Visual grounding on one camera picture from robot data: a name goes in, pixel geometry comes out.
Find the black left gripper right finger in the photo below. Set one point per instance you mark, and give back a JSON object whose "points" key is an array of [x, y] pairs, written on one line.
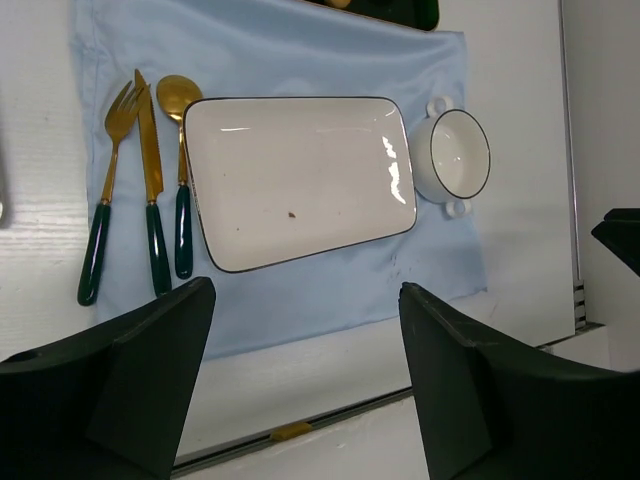
{"points": [[492, 407]]}

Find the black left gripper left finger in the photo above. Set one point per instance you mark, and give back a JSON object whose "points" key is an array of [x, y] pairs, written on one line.
{"points": [[109, 402]]}

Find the right robot gripper part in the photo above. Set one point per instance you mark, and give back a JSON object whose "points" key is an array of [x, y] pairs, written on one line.
{"points": [[619, 232]]}

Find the white rectangular plate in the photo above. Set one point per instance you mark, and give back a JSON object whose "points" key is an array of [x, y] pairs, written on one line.
{"points": [[281, 178]]}

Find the dark green tray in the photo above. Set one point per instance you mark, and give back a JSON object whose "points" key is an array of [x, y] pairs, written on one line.
{"points": [[417, 14]]}

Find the gold knife green handle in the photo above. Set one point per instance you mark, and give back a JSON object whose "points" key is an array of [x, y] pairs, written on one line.
{"points": [[153, 177]]}

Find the white bowl with handles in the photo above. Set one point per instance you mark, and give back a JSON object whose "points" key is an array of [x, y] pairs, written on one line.
{"points": [[450, 157]]}

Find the gold fork green handle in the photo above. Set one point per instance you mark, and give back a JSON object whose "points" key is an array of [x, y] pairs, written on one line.
{"points": [[118, 123]]}

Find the gold spoon green handle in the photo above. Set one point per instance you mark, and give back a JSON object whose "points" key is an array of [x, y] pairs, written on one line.
{"points": [[174, 94]]}

